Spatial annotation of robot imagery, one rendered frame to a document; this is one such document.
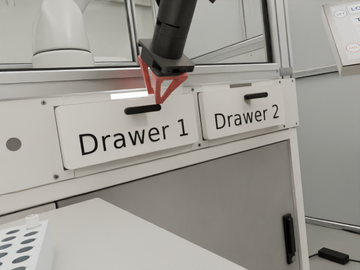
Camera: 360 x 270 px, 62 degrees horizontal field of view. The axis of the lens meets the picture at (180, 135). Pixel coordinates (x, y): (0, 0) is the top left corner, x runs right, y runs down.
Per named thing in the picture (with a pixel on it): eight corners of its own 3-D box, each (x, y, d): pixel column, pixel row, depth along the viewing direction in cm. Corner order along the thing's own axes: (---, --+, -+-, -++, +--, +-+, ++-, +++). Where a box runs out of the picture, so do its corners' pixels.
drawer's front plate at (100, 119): (199, 142, 68) (193, 92, 67) (66, 170, 51) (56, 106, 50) (194, 141, 69) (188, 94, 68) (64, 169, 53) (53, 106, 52)
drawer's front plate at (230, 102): (285, 123, 85) (282, 84, 84) (208, 140, 69) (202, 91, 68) (280, 123, 87) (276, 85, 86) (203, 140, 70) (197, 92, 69)
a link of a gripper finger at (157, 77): (162, 88, 63) (173, 46, 57) (179, 108, 59) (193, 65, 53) (132, 91, 59) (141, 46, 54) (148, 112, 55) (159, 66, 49)
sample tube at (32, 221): (45, 260, 31) (37, 216, 30) (31, 263, 30) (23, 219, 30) (46, 255, 32) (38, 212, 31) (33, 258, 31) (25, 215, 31)
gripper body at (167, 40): (166, 47, 59) (175, 9, 55) (193, 74, 53) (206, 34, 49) (135, 47, 56) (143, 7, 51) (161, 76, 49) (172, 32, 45)
